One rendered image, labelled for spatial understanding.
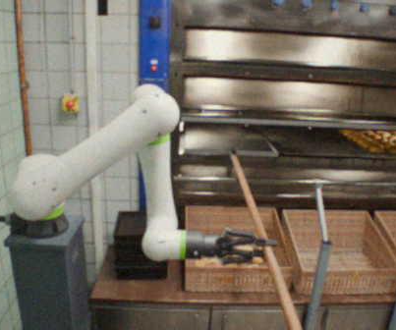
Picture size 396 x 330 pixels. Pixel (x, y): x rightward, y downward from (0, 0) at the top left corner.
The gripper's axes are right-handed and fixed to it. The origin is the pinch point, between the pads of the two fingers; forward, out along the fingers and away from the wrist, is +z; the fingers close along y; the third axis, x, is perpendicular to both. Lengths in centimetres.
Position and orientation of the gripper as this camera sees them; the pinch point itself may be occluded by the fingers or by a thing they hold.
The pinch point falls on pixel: (265, 247)
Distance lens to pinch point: 124.3
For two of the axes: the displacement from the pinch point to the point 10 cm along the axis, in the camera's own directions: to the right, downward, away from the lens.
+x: 0.0, 3.0, -9.5
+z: 10.0, 0.4, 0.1
